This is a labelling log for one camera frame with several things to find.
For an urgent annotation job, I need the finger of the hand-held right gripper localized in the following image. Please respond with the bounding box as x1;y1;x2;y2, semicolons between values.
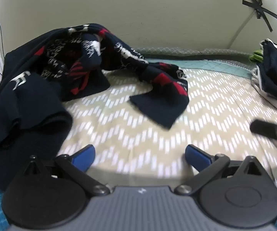
250;119;277;147

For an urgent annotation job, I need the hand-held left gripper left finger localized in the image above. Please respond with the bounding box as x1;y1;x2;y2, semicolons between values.
23;145;111;196

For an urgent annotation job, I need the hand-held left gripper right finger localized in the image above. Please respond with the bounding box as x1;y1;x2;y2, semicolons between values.
174;144;264;196

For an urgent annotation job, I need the navy patterned knit sweater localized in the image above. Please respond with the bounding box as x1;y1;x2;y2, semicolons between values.
0;23;190;193

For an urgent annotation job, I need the folded dark navy garment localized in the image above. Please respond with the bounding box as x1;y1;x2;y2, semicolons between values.
256;38;277;106

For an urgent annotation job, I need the beige chevron bed sheet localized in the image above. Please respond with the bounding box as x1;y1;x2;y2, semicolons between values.
0;67;277;198

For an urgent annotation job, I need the green cloth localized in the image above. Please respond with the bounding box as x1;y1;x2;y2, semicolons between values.
249;49;265;62

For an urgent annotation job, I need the teal quilted blanket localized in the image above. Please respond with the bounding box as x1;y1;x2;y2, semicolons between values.
131;47;261;77

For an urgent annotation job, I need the black tape cross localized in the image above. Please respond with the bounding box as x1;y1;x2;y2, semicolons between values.
242;0;277;32

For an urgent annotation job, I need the white cable conduit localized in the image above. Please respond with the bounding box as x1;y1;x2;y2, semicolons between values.
227;0;264;49

